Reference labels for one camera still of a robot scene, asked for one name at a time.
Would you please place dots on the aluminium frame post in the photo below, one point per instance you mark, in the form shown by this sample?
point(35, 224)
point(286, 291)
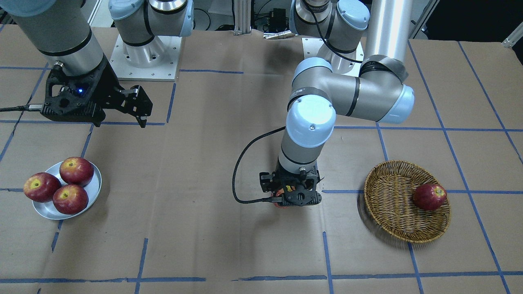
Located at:
point(242, 17)

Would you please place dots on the light blue plate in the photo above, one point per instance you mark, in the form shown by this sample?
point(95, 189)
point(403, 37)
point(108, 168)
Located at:
point(48, 210)

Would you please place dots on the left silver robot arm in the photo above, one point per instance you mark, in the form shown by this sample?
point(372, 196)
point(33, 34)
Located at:
point(376, 38)

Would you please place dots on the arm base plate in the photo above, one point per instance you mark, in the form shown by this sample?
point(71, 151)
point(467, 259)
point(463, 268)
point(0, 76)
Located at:
point(314, 47)
point(155, 61)

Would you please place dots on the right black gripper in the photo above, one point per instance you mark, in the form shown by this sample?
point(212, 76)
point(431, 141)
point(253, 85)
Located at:
point(107, 86)

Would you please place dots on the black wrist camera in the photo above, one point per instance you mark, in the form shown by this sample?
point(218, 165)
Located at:
point(269, 182)

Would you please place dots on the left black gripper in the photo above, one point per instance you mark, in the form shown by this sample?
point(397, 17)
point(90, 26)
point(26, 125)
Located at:
point(266, 182)

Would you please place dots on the red apple in basket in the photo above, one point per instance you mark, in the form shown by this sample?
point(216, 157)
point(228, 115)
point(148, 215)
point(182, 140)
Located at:
point(429, 196)

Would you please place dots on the red apple with yellow top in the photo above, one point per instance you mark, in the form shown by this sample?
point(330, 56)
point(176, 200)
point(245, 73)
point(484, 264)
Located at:
point(278, 194)

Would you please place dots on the red apple plate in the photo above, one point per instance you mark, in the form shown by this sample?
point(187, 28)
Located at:
point(75, 170)
point(70, 199)
point(41, 187)

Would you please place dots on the red apple plate back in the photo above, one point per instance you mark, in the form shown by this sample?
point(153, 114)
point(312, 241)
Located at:
point(75, 170)
point(41, 187)

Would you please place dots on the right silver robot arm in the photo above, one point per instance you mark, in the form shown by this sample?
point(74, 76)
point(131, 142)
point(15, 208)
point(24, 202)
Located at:
point(60, 32)

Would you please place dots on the red apple plate front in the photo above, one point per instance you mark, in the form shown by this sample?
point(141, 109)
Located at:
point(70, 199)

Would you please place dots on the woven wicker basket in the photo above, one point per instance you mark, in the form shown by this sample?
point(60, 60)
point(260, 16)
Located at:
point(388, 196)

